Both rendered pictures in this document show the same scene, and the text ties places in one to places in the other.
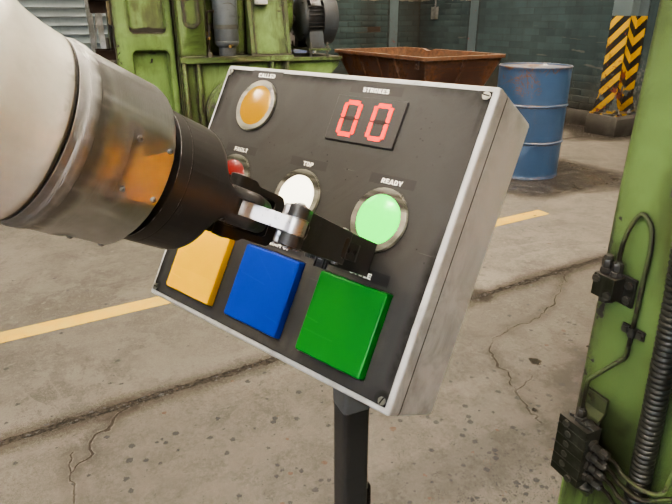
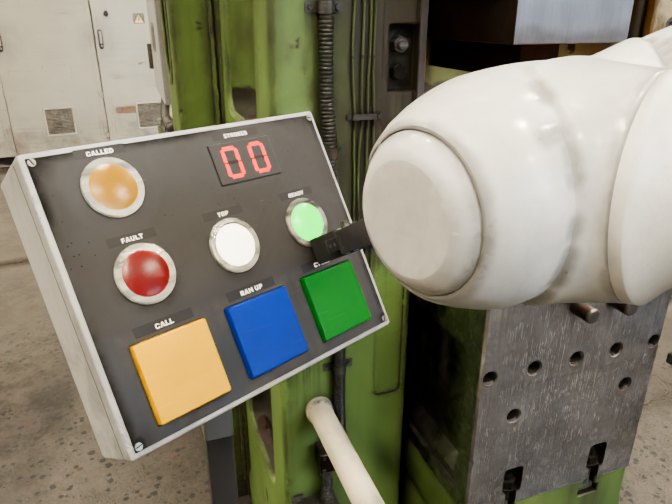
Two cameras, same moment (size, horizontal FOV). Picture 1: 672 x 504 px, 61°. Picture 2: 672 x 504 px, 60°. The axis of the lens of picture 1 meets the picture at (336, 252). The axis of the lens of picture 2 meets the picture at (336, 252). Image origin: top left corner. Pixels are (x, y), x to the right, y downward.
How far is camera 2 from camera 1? 0.70 m
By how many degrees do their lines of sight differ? 78
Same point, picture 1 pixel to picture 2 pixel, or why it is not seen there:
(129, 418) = not seen: outside the picture
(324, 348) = (344, 321)
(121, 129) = not seen: hidden behind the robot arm
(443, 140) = (305, 153)
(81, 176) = not seen: hidden behind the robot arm
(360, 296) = (339, 272)
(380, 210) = (306, 214)
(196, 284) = (205, 386)
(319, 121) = (204, 175)
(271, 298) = (286, 327)
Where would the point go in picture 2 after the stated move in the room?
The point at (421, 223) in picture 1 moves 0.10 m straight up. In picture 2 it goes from (330, 209) to (330, 124)
